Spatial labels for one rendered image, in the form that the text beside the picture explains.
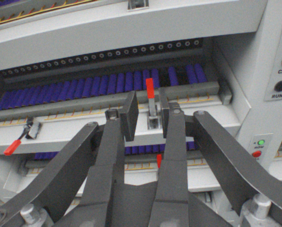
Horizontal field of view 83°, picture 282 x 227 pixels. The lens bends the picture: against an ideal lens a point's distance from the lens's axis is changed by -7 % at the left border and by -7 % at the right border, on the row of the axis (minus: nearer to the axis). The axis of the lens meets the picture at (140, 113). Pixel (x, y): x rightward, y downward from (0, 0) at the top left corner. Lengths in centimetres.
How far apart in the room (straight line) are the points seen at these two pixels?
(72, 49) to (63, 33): 3
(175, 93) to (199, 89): 5
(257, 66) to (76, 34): 26
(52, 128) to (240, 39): 40
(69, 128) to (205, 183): 36
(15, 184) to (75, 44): 50
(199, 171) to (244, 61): 30
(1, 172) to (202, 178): 56
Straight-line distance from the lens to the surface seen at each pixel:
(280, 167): 57
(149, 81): 30
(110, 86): 40
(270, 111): 36
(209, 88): 36
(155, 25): 25
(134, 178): 49
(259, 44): 29
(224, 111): 36
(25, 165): 65
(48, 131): 41
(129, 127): 15
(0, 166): 62
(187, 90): 35
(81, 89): 43
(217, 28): 27
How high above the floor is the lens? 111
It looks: 35 degrees down
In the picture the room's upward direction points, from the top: 10 degrees counter-clockwise
